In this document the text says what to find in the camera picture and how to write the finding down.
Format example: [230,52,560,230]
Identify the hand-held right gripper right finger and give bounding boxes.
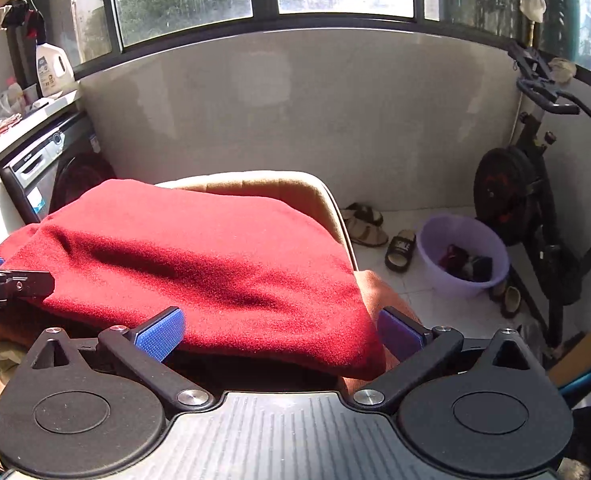
[348,307,551,413]

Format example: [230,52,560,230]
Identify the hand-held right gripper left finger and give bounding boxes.
[18,306,215,413]

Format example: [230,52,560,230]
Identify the red knit sweater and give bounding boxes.
[0,177,389,380]

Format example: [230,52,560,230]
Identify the dark clothes in basin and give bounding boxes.
[438,244,493,281]

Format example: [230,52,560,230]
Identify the orange-brown garment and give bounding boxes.
[0,269,423,396]

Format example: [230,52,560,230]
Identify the black slipper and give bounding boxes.
[384,229,417,274]

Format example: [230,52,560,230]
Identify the purple plastic basin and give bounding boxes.
[415,212,511,298]

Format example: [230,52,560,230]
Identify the brown sandal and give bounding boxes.
[344,202,385,227]
[343,212,390,248]

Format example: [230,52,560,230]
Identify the grey washing machine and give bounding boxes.
[0,110,119,226]

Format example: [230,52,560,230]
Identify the brown slipper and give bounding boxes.
[500,287,523,320]

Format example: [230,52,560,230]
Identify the white plastic bag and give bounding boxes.
[0,79,29,116]

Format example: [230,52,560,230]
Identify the black exercise bike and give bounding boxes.
[473,40,591,361]

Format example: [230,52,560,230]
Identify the brown cardboard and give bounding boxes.
[548,305,591,388]

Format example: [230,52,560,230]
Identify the white detergent bottle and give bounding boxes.
[36,41,75,97]

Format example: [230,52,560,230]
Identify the dark hanging garment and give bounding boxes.
[3,1,46,42]

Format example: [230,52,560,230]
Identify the beige rag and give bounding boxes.
[548,56,577,84]

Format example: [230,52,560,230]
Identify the white mannequin head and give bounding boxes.
[519,0,547,25]

